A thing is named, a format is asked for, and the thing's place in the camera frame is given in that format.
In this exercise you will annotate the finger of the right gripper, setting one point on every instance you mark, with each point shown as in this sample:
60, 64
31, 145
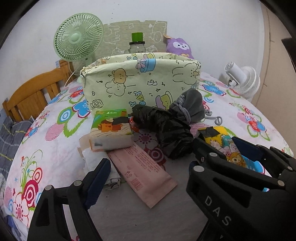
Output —
272, 159
216, 161

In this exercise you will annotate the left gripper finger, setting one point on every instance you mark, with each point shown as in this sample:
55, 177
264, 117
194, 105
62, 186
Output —
49, 222

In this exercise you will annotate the clear cartoon plastic bag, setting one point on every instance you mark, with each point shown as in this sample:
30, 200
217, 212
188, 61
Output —
219, 138

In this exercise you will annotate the black bag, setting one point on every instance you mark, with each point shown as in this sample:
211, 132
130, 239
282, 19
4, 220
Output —
173, 135

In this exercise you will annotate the grey drawstring pouch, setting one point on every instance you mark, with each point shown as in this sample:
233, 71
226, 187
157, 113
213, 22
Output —
189, 108

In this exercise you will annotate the pink paper packet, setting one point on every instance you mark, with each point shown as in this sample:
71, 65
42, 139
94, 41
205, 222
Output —
147, 179

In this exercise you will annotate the beige door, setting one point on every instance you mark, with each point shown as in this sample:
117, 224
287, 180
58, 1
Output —
276, 96

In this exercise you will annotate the floral tablecloth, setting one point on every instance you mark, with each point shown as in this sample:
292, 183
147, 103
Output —
49, 154

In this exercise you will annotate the white crumpled cloth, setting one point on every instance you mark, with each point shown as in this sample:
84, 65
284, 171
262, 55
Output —
92, 160

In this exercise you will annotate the white standing fan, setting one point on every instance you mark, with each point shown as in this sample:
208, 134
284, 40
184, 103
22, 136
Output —
243, 80

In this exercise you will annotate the green tissue pack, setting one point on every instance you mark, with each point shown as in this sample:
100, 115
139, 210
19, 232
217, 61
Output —
110, 130

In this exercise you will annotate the grey plaid pillow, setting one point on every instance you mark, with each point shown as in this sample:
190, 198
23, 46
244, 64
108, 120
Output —
12, 134

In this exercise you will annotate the yellow cartoon fabric box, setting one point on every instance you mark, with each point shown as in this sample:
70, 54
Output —
152, 79

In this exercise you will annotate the purple bunny plush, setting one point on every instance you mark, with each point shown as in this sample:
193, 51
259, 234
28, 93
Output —
178, 46

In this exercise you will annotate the glass mason jar mug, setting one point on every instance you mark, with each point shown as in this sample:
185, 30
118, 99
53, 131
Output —
137, 47

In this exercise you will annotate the green cup on jar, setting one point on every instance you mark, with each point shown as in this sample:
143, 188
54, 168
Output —
137, 37

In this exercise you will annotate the green patterned cardboard panel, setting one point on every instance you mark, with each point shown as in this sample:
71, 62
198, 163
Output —
117, 37

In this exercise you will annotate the green desk fan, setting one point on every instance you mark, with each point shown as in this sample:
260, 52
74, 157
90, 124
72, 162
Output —
78, 37

